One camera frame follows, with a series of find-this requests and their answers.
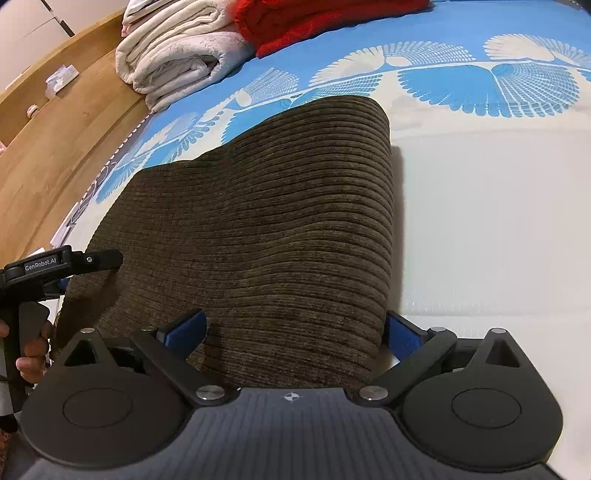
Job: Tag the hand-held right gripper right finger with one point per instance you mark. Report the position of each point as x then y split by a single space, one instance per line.
402 336

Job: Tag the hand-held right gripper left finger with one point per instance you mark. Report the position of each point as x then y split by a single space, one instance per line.
184 333

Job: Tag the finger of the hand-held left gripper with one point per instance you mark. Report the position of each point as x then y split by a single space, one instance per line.
99 261

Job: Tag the person's left hand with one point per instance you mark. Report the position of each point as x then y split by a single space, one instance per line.
34 355

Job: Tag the blue patterned bed sheet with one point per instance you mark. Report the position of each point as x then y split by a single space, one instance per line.
485 207

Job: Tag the small white box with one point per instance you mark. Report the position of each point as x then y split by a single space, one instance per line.
61 79

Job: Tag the white folded blanket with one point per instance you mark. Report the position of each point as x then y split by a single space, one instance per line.
184 55

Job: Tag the red folded blanket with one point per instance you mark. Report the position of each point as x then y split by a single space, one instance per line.
314 21

